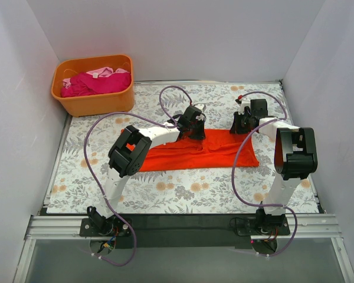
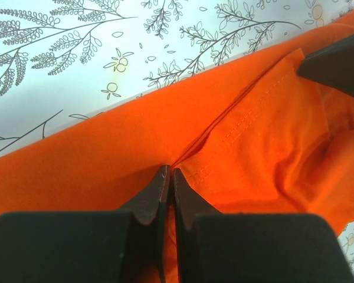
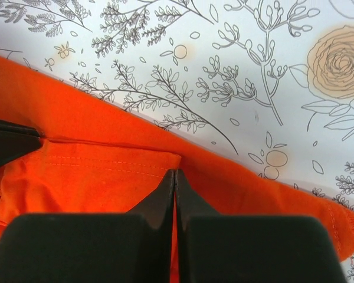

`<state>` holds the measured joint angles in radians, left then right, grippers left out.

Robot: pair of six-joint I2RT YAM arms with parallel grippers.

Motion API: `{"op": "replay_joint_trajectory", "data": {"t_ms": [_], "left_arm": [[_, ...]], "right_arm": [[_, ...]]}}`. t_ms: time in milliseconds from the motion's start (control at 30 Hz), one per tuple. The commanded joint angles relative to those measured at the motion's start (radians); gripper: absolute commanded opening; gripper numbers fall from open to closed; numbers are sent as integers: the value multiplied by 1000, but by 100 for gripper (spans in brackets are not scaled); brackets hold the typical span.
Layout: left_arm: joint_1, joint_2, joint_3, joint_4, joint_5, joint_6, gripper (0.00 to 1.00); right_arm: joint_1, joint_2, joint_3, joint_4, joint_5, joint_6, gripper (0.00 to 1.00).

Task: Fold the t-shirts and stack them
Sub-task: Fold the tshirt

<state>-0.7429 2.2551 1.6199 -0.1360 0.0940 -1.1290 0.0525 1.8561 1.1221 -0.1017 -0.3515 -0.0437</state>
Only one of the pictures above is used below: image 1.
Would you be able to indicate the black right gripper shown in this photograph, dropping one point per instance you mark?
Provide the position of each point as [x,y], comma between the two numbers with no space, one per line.
[239,126]

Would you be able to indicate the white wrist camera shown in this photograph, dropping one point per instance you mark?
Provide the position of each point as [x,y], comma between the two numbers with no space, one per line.
[201,107]
[244,104]

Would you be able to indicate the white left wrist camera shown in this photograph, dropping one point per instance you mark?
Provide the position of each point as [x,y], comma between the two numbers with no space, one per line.
[201,107]

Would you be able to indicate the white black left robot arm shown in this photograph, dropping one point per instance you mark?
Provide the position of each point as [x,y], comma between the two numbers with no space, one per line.
[128,154]

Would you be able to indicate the aluminium frame rail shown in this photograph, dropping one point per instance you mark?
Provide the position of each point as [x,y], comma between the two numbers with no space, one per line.
[70,227]

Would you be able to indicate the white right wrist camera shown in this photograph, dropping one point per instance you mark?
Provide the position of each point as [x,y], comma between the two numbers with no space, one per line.
[244,104]

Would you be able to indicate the magenta t shirt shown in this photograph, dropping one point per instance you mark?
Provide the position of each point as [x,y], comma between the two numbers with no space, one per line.
[85,84]

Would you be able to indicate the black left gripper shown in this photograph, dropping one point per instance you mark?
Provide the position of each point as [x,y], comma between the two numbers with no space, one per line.
[196,131]

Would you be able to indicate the orange t shirt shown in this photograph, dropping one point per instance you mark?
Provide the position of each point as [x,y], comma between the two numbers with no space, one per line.
[218,150]

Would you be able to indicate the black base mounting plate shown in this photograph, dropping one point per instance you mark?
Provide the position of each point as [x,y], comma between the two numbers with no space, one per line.
[127,237]

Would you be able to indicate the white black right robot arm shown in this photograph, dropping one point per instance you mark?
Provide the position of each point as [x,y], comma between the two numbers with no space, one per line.
[295,158]

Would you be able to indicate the floral patterned table mat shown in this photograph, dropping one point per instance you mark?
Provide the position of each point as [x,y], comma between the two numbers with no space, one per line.
[218,190]

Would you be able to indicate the orange plastic bin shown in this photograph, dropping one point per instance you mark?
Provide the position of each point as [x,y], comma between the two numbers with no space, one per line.
[99,103]

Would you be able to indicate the light pink t shirt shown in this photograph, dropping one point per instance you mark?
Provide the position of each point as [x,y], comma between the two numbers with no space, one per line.
[102,72]

